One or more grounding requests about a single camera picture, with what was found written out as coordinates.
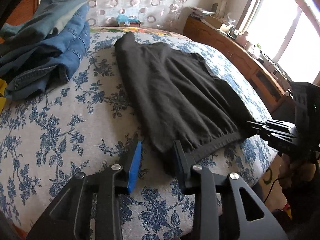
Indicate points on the small printed box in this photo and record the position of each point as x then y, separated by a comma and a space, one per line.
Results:
131, 24

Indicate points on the dark blue jeans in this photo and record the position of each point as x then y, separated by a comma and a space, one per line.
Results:
32, 80

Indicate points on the pink white bottle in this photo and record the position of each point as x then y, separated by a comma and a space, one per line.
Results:
243, 37

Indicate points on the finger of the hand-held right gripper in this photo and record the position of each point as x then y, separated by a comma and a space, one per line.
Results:
282, 126
275, 133

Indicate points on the person's right hand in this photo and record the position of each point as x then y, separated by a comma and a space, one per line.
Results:
293, 170

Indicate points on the blue floral table cover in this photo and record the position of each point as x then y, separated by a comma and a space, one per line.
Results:
57, 135

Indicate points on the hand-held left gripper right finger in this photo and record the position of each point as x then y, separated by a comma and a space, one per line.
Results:
180, 166

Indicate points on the light blue jeans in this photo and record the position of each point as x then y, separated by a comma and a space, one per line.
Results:
42, 15

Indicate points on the wooden side cabinet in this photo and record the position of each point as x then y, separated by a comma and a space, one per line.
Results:
240, 62

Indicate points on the circle patterned curtain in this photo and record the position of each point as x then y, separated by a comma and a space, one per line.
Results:
130, 0

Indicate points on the window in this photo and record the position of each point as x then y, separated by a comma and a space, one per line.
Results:
282, 25

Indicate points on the black sweater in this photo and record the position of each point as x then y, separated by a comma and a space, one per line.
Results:
180, 95

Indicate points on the flowered pink bedspread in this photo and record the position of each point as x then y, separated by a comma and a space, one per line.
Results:
155, 31

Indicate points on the brown wooden wardrobe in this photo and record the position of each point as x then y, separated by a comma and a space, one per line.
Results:
25, 7

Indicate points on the yellow cloth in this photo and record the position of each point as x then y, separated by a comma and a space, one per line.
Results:
2, 95

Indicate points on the stack of papers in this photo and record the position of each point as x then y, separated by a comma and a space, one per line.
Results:
201, 12

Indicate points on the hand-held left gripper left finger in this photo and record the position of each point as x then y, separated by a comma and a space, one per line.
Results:
133, 170

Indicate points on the blue denim jeans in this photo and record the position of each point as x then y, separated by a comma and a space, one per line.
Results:
67, 47

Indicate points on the teal packet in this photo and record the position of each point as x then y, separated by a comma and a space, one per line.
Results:
127, 18

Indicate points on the cardboard box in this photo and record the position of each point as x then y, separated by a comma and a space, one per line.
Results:
215, 22

